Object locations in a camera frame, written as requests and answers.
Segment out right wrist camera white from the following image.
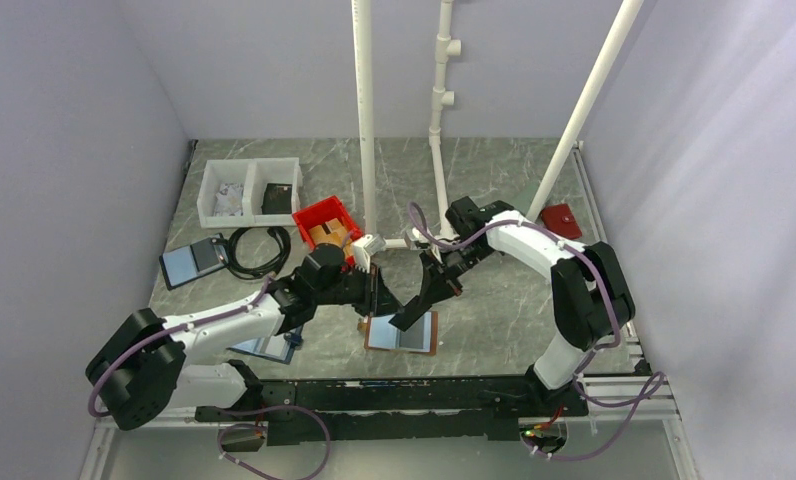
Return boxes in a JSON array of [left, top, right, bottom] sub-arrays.
[[403, 227, 431, 250]]

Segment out white PVC pipe frame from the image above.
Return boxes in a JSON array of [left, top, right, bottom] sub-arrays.
[[350, 0, 643, 240]]

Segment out green card holder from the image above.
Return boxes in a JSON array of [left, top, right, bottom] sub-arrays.
[[512, 182, 539, 214]]

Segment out blue card holder open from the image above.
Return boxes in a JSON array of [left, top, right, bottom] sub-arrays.
[[228, 327, 303, 365]]

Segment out white divided tray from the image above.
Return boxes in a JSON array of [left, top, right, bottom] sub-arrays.
[[196, 157, 303, 229]]

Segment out patterned card in tray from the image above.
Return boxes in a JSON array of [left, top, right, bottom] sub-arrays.
[[213, 182, 244, 217]]

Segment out red card holder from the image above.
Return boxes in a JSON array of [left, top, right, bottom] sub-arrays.
[[539, 203, 583, 240]]

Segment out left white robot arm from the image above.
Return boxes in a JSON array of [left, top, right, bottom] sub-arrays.
[[85, 245, 403, 431]]

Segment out black card in tray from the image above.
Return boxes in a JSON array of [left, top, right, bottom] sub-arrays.
[[261, 183, 293, 215]]

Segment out black coiled cable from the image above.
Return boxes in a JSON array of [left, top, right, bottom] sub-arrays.
[[225, 225, 292, 281]]

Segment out brown items in bin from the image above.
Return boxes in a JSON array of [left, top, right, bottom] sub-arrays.
[[308, 218, 351, 249]]

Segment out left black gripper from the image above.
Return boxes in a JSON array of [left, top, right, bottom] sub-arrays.
[[314, 260, 404, 317]]

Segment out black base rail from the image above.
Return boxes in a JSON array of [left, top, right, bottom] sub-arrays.
[[195, 374, 589, 446]]

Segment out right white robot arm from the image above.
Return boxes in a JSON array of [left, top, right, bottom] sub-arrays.
[[390, 197, 635, 415]]

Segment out grey blue card holder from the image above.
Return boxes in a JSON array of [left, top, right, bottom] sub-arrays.
[[159, 235, 228, 290]]

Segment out red plastic bin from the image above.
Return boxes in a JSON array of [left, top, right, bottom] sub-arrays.
[[292, 196, 363, 266]]

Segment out brown leather card holder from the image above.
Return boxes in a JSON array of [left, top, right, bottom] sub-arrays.
[[364, 311, 439, 356]]

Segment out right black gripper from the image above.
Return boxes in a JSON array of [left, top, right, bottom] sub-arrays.
[[417, 241, 495, 311]]

